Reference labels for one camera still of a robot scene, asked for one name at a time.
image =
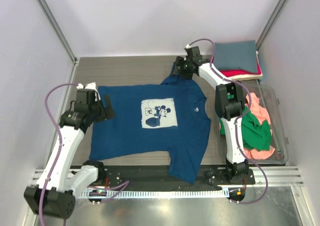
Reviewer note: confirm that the slotted cable duct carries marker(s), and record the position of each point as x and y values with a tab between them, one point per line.
90	194

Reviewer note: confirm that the folded cream t-shirt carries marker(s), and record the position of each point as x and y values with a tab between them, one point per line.
243	75

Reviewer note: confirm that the salmon pink t-shirt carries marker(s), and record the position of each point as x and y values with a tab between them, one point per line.
253	154

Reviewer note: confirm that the left aluminium frame post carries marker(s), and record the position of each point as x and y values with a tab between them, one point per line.
54	24

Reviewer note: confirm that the right aluminium frame post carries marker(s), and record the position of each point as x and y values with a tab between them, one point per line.
271	22

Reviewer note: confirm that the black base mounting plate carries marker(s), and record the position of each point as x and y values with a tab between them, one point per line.
205	185

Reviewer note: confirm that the clear plastic bin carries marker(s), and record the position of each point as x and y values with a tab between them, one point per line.
268	100

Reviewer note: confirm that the folded grey-blue t-shirt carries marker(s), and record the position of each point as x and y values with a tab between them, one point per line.
236	56

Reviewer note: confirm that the aluminium rail profile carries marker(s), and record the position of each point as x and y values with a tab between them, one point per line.
275	176

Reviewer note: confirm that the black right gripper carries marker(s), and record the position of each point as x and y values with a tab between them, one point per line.
179	62

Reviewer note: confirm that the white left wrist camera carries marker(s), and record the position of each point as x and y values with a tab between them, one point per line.
90	86

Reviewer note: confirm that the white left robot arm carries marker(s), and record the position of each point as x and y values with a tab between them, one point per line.
54	194

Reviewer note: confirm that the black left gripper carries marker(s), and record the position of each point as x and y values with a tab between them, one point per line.
108	111

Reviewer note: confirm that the folded red t-shirt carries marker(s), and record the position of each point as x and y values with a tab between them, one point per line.
228	73

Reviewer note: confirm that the green t-shirt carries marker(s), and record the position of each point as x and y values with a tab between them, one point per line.
256	130

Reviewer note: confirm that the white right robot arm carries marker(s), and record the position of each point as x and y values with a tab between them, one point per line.
229	106

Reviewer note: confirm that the blue mickey print t-shirt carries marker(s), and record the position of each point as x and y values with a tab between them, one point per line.
167	117

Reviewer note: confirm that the aluminium frame post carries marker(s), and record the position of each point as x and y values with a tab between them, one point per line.
54	24
271	22

